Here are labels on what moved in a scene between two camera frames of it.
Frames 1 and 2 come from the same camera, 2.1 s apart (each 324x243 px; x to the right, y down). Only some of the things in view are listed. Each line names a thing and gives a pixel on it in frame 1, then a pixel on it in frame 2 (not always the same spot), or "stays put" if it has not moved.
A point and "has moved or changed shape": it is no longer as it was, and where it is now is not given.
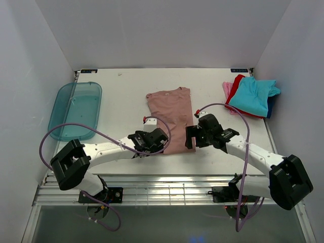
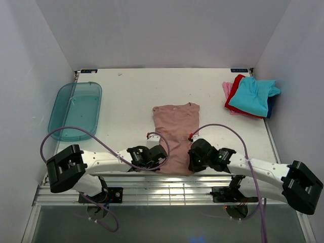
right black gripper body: (202, 138) → (198, 164)
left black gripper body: (156, 149) → (152, 165)
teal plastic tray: (75, 103) stays put
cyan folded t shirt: (251, 95) stays put
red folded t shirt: (235, 84) stays put
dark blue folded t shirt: (270, 100) stays put
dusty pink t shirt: (174, 106) has moved or changed shape
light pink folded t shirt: (228, 87) stays put
